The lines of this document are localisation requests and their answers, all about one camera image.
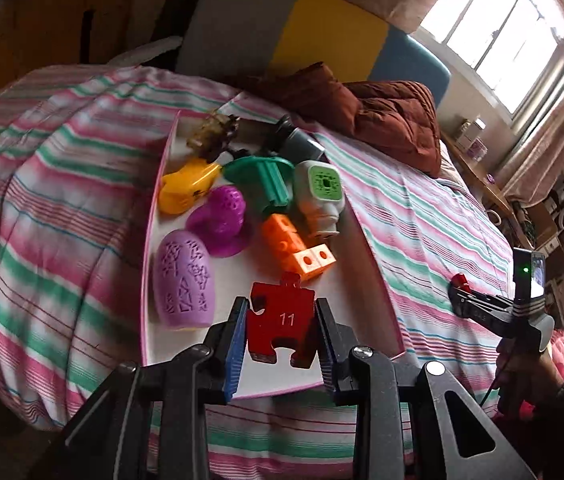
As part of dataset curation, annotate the brown quilted duvet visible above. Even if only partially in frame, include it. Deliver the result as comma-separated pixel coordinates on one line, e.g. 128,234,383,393
347,80,443,178

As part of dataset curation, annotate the green plastic spool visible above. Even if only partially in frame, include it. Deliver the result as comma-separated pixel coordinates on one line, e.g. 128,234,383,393
223,155,295,218

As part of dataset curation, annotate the white bar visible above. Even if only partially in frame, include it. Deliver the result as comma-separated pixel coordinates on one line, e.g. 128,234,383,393
107,35,183,66

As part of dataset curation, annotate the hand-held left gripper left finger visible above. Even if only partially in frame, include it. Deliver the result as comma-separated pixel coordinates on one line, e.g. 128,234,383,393
37,296,250,480

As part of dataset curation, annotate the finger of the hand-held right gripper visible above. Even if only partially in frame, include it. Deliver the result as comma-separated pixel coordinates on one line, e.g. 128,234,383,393
450,282,517,311
462,306,517,331

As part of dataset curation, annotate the grey stereo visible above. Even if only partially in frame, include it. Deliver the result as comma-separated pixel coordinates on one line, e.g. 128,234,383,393
542,182,564,233

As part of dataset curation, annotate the wooden wardrobe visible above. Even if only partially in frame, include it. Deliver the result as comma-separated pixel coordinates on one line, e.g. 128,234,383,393
0,0,187,106

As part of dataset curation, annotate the yellow plastic toy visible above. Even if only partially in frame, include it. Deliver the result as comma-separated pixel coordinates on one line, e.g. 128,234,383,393
158,157,223,215

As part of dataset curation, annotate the cluttered wooden shelf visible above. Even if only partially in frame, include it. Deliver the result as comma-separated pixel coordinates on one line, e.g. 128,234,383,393
512,200,562,261

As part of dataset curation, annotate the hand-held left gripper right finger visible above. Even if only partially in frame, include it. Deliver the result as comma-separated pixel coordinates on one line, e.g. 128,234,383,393
314,297,537,480

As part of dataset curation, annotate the pink rimmed white tray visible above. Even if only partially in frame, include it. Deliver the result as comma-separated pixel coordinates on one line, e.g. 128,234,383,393
139,105,407,401

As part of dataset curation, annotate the white carton box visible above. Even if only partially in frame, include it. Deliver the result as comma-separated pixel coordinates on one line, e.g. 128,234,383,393
454,116,485,143

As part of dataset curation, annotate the brown toy figure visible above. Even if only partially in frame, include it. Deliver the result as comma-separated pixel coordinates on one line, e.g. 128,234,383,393
186,112,243,161

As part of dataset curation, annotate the dark grey cylinder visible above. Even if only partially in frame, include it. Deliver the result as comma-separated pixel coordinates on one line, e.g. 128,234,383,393
262,115,325,166

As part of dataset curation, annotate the white bottle green label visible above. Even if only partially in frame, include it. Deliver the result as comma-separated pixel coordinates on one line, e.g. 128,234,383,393
293,160,347,241

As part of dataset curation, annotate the wooden nightstand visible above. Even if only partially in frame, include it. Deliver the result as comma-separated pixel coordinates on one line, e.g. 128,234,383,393
444,132,512,221

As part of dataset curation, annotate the window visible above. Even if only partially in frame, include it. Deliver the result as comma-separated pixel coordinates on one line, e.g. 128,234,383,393
419,0,564,116

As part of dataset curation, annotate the magenta mesh hat toy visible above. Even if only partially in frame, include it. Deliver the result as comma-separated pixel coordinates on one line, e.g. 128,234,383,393
185,185,253,259

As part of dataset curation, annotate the lilac patterned egg toy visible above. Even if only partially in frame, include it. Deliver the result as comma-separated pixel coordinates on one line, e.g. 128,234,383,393
154,229,217,331

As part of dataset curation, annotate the orange building block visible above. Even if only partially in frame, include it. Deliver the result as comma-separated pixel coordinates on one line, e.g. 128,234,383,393
261,213,337,277

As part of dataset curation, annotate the beige pillow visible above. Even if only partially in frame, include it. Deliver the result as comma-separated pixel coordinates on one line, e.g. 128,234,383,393
434,140,462,181

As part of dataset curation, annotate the striped pink green blanket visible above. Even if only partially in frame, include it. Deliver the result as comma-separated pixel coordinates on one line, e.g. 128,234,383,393
0,65,532,476

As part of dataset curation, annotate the brown pillow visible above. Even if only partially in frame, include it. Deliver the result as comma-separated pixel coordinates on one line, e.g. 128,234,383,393
242,62,363,133

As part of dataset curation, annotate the person's right hand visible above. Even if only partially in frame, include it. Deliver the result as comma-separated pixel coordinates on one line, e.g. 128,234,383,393
494,337,564,418

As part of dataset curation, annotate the red puzzle piece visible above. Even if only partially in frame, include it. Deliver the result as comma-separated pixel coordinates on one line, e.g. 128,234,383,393
246,272,319,368

